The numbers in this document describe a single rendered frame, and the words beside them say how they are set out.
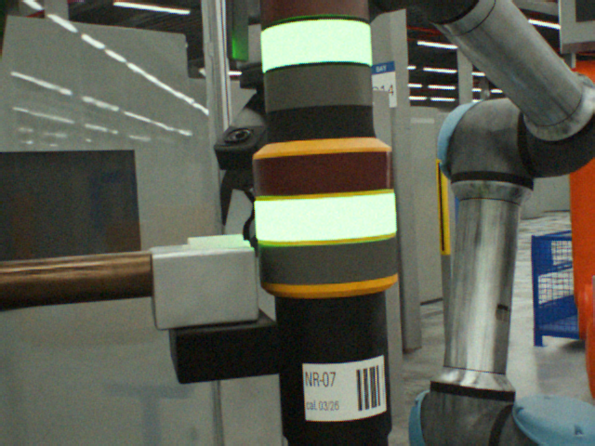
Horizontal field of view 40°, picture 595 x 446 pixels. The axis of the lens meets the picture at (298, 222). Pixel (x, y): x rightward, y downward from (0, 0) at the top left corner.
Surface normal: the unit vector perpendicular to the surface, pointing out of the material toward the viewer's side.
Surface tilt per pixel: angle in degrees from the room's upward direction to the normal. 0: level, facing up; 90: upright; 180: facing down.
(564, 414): 7
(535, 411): 7
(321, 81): 90
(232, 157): 122
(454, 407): 75
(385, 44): 90
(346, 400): 90
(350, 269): 90
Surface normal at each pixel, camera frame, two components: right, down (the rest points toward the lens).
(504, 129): -0.68, -0.11
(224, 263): 0.22, 0.04
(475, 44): -0.05, 0.90
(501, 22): 0.56, 0.39
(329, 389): -0.11, 0.06
